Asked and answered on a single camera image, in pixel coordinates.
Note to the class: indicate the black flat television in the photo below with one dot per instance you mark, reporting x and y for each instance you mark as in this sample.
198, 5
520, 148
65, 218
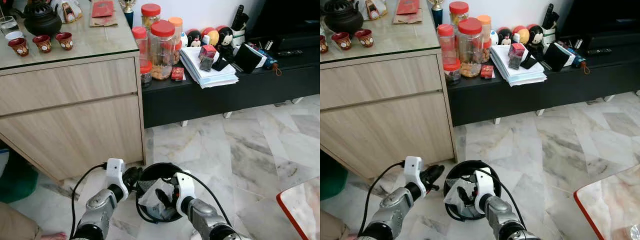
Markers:
600, 14
285, 15

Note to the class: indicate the yellow red round figure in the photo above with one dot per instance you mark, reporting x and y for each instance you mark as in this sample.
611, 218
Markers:
521, 34
212, 36

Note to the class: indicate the boxed small figurine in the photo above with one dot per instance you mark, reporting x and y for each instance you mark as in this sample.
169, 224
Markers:
71, 11
375, 9

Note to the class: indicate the black wallet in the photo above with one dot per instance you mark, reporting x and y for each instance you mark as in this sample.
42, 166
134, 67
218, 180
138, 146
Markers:
556, 57
246, 59

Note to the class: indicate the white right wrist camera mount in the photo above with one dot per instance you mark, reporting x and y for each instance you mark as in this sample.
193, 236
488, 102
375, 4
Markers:
186, 186
485, 183

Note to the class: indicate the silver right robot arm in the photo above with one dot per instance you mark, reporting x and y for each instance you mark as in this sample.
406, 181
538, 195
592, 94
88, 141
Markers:
207, 217
505, 215

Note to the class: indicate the short red lid jar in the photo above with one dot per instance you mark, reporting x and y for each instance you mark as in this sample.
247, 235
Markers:
452, 71
145, 72

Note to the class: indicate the black white mouse figure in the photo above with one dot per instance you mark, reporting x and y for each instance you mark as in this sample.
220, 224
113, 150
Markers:
536, 36
226, 37

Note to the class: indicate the clear drinking glass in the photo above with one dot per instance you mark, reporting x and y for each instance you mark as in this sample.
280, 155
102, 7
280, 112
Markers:
9, 25

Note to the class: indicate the orange lid snack jar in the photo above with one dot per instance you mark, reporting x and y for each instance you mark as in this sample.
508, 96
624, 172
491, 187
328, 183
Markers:
176, 24
484, 22

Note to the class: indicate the red patterned tea cup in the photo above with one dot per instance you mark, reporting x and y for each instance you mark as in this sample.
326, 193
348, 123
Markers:
64, 41
42, 44
364, 38
19, 47
341, 41
323, 45

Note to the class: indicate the black iron teapot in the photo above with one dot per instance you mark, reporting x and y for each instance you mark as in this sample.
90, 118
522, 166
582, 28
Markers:
344, 17
40, 20

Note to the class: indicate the black round rubbish bin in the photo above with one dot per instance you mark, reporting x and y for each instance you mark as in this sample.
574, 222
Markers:
160, 172
467, 168

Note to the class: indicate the red lid snack jar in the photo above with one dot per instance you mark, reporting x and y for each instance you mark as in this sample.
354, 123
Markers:
458, 9
150, 11

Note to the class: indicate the slim red lid jar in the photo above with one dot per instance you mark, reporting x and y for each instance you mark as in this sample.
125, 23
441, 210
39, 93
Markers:
445, 37
139, 40

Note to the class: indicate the clear plastic water bottle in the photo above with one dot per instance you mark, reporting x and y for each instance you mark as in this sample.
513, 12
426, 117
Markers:
635, 233

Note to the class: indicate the stack of white papers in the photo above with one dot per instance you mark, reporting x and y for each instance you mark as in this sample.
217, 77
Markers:
525, 76
215, 77

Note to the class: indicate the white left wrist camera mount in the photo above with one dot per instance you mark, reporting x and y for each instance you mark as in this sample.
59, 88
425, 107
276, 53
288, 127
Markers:
414, 170
116, 172

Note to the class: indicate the small red box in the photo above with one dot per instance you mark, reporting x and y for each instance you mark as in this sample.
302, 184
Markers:
487, 72
178, 74

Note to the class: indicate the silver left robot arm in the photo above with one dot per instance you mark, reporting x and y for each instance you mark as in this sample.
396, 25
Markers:
392, 210
97, 212

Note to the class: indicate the small gold blue trophy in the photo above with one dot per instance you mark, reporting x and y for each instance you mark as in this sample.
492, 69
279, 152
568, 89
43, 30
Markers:
129, 12
437, 11

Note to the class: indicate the large red lid cookie jar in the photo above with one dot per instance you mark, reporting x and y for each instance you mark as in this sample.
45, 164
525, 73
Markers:
162, 52
470, 50

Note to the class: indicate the black phone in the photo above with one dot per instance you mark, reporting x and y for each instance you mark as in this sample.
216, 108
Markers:
221, 64
530, 62

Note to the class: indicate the person leg in beige trousers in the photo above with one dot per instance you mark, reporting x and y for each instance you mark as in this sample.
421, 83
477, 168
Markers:
17, 225
330, 227

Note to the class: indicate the small white cup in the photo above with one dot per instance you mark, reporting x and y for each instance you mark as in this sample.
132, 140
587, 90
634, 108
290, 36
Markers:
14, 35

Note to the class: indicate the white holder with remotes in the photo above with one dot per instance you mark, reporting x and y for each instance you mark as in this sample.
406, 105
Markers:
550, 28
240, 30

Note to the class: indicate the marble pattern folding table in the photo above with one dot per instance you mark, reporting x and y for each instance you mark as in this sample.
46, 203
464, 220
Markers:
302, 207
610, 200

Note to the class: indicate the dark green round object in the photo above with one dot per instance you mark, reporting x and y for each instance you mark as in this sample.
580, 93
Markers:
15, 180
332, 177

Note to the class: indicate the black remote control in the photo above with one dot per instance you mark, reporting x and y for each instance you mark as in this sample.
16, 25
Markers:
290, 52
599, 51

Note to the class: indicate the black low TV console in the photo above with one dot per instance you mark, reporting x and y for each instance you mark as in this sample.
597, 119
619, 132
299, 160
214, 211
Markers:
225, 100
540, 97

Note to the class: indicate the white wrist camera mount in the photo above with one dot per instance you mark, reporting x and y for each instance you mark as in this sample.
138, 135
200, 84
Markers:
414, 170
116, 172
186, 186
485, 183

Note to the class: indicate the red black tea packet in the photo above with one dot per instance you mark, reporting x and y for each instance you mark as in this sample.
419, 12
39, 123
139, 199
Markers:
516, 54
207, 56

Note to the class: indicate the black red mouse figure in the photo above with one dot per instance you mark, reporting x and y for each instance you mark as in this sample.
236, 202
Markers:
194, 38
504, 36

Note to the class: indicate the red envelope on brown paper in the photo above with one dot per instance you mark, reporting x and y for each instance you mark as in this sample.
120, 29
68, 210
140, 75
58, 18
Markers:
103, 11
407, 9

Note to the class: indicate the light wood cabinet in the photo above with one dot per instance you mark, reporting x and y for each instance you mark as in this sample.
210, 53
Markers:
65, 115
380, 112

